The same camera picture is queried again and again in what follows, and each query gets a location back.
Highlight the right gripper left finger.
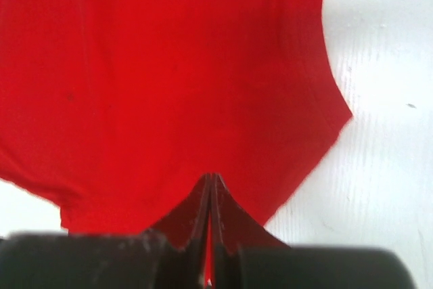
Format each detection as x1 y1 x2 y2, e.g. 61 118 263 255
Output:
145 174 211 288

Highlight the red t shirt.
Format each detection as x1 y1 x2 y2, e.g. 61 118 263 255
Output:
1 0 352 234

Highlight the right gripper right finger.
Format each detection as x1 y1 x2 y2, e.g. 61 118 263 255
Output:
210 173 289 288

